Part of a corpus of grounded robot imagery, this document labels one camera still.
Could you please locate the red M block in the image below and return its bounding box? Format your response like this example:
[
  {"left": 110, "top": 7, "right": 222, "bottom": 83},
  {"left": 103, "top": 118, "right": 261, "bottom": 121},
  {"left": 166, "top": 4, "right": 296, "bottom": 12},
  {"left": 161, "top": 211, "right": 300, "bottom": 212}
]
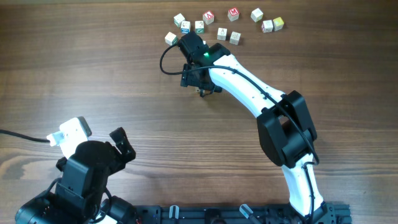
[{"left": 228, "top": 7, "right": 240, "bottom": 22}]

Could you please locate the red A block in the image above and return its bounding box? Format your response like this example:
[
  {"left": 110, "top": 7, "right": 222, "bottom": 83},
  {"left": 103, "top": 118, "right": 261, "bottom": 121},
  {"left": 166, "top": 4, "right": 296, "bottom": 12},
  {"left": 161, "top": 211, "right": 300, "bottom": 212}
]
[{"left": 203, "top": 11, "right": 215, "bottom": 25}]

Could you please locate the green corner white block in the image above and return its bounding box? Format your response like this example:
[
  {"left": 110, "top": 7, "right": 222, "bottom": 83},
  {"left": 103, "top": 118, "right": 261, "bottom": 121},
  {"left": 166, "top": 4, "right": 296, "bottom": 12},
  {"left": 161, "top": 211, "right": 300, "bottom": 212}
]
[{"left": 165, "top": 32, "right": 178, "bottom": 45}]

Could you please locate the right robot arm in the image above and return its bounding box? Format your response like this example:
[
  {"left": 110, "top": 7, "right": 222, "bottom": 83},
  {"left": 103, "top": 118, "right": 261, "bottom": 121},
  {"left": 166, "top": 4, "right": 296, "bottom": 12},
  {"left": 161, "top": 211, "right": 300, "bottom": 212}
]
[{"left": 177, "top": 32, "right": 323, "bottom": 222}]

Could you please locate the red Y block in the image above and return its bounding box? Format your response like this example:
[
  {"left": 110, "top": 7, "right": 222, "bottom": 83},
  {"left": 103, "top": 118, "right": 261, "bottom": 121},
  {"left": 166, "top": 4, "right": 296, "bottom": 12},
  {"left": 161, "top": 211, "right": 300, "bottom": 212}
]
[{"left": 261, "top": 20, "right": 274, "bottom": 33}]

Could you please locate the green N block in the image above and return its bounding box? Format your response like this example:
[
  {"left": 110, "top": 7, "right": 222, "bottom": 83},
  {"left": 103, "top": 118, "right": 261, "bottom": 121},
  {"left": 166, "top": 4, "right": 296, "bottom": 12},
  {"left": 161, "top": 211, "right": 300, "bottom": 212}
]
[{"left": 195, "top": 21, "right": 205, "bottom": 34}]

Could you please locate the blue Z block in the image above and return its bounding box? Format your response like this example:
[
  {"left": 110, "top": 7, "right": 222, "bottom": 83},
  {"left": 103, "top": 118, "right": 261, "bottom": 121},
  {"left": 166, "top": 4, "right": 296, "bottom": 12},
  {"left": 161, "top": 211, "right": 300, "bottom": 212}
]
[{"left": 180, "top": 21, "right": 191, "bottom": 34}]

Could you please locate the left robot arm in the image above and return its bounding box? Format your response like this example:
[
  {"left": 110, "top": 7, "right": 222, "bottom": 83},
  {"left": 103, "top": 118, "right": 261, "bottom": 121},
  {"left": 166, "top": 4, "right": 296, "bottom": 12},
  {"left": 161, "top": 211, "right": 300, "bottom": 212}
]
[{"left": 15, "top": 128, "right": 139, "bottom": 224}]

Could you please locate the blue D block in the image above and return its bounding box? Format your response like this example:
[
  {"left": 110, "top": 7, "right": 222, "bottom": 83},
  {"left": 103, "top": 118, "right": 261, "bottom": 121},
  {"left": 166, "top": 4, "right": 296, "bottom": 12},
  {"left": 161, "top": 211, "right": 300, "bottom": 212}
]
[{"left": 229, "top": 31, "right": 241, "bottom": 45}]

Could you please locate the bee picture block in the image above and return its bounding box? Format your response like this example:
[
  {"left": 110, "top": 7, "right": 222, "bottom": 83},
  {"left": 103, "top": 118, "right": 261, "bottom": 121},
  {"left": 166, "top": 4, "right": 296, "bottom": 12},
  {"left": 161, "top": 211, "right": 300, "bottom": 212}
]
[{"left": 217, "top": 27, "right": 228, "bottom": 40}]

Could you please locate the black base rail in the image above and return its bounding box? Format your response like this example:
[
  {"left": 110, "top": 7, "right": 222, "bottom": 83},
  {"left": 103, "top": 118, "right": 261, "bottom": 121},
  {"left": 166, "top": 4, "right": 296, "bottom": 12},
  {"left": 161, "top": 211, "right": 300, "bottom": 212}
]
[{"left": 136, "top": 203, "right": 353, "bottom": 224}]

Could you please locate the green edge far block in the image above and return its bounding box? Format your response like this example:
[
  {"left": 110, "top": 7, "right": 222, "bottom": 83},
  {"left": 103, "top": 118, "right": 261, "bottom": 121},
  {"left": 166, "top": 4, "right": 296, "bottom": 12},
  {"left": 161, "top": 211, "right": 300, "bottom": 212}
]
[{"left": 174, "top": 13, "right": 185, "bottom": 27}]

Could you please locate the plain white block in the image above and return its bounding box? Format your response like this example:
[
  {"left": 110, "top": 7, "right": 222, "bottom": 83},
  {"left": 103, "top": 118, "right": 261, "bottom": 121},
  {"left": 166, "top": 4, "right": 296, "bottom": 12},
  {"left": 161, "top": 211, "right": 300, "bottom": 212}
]
[{"left": 251, "top": 8, "right": 264, "bottom": 22}]

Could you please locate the yellow top block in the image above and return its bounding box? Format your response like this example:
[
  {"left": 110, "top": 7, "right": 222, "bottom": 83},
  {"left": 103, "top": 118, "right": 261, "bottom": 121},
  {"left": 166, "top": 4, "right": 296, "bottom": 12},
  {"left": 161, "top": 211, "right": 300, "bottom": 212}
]
[{"left": 272, "top": 17, "right": 284, "bottom": 31}]

